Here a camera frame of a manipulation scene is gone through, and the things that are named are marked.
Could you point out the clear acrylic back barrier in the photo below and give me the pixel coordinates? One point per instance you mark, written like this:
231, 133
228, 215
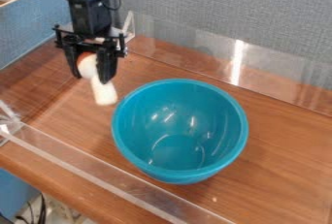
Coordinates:
280, 75

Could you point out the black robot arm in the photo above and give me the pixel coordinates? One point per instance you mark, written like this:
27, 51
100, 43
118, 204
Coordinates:
90, 16

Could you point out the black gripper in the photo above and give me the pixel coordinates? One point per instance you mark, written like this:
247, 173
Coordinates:
76, 43

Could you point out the clear acrylic front barrier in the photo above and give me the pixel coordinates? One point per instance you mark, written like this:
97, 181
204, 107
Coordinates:
129, 187

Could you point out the white brown toy mushroom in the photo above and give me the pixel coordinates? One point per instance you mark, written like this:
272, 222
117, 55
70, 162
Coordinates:
105, 92

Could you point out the blue plastic bowl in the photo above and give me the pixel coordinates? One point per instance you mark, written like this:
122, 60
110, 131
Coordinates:
180, 129

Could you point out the clear acrylic corner bracket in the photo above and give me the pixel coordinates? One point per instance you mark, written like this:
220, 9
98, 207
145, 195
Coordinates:
125, 30

